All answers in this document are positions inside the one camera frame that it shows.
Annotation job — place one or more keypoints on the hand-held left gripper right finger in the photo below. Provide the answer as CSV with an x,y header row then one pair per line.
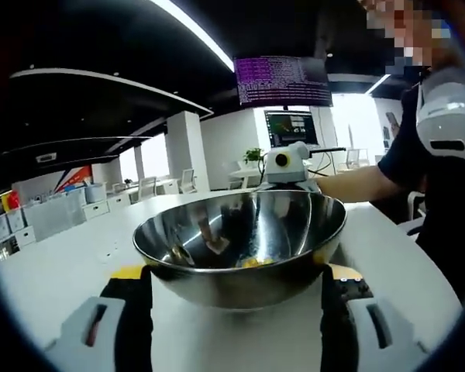
x,y
335,317

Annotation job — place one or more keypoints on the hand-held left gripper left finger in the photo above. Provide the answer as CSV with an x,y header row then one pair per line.
x,y
81,321

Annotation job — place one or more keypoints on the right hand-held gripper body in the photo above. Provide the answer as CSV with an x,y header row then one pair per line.
x,y
294,170

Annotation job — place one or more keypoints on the pile of yellow QQ candies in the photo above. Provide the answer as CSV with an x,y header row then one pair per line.
x,y
255,263

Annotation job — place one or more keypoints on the stainless steel bowl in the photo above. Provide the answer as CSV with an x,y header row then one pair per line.
x,y
236,288

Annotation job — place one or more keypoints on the round white side table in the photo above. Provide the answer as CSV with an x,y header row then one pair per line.
x,y
246,175

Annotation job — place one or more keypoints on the green potted plant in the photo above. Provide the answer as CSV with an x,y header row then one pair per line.
x,y
253,156

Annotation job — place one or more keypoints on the small computer monitor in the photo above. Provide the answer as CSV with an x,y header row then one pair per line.
x,y
290,128

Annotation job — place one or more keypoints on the white office chair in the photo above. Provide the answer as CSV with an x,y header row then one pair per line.
x,y
188,180
147,188
356,157

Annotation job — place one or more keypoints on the large monitor with purple text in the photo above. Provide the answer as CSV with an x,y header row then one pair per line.
x,y
283,81

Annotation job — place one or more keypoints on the white chair armrest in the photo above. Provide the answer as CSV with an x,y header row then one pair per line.
x,y
412,205

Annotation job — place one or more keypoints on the white mesh chair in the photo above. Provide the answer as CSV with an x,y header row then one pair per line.
x,y
54,215

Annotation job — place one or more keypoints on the row of white storage bins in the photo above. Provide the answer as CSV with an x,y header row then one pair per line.
x,y
15,224

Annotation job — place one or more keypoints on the grey storage bin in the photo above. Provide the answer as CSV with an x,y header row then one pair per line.
x,y
94,193

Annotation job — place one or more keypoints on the person in dark clothes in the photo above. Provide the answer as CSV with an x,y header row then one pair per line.
x,y
441,213

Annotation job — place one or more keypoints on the red and yellow bins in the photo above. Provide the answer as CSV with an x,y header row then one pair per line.
x,y
11,200

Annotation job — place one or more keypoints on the white worn device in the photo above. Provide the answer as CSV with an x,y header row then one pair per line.
x,y
445,124

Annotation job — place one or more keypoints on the striped wall banner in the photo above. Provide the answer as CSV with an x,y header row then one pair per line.
x,y
73,180

